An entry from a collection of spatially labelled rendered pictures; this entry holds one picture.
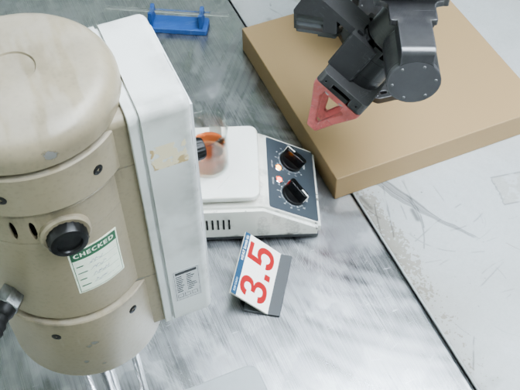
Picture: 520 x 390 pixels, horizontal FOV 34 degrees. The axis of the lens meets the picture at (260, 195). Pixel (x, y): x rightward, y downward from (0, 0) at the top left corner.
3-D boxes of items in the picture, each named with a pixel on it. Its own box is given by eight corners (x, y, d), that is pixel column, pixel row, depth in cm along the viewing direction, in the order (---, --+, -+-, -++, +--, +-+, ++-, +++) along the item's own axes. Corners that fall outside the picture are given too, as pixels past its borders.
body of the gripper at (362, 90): (315, 80, 97) (351, 37, 92) (346, 46, 105) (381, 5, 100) (357, 118, 97) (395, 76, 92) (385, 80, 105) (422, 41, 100)
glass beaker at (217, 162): (186, 152, 108) (181, 107, 102) (228, 148, 108) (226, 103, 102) (190, 188, 104) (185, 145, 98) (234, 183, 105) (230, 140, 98)
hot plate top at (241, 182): (257, 129, 111) (257, 124, 110) (260, 201, 104) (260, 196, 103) (165, 132, 111) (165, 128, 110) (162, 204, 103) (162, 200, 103)
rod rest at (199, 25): (210, 22, 137) (208, 5, 134) (206, 36, 134) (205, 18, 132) (148, 18, 137) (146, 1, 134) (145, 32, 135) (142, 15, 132)
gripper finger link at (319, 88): (283, 117, 104) (325, 67, 98) (306, 92, 109) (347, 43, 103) (325, 153, 104) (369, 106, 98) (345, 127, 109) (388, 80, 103)
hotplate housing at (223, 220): (313, 162, 118) (315, 124, 111) (320, 239, 110) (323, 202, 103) (153, 169, 117) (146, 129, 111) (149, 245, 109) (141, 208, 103)
